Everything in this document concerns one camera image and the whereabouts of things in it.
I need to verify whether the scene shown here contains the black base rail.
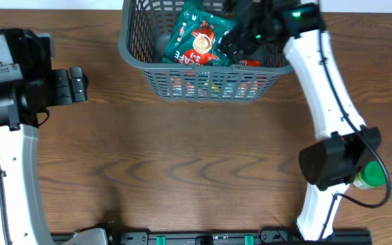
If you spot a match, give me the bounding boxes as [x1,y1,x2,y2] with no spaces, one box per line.
[51,223,373,245]

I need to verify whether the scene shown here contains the grey plastic basket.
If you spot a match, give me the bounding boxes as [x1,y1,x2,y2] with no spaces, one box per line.
[118,0,293,101]

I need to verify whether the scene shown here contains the tissue multipack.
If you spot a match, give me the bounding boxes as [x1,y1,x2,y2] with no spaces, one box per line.
[161,76,264,100]

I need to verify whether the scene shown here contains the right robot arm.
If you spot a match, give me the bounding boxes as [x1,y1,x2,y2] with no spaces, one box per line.
[220,1,381,243]

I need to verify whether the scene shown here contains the spaghetti pasta packet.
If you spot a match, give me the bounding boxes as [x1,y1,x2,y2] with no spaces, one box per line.
[168,59,265,98]

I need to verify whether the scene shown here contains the green lidded jar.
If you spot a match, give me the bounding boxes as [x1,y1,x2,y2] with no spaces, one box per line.
[353,161,387,189]

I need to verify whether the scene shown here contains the green Nescafe coffee bag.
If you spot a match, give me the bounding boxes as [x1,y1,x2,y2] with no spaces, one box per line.
[161,0,237,67]

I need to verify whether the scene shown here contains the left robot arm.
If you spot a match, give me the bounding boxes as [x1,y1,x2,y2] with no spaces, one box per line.
[0,29,88,244]

